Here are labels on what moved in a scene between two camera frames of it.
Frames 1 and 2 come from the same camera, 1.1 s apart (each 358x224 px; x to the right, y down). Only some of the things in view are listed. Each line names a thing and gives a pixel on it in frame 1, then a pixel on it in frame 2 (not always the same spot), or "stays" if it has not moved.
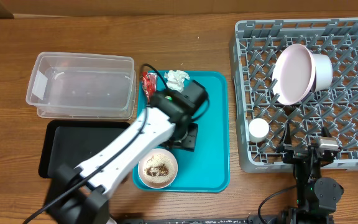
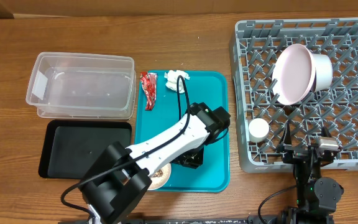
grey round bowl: x=258 y=130 stays
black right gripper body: x=293 y=155 stays
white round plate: x=294 y=73 stays
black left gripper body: x=186 y=139 to x=194 y=157
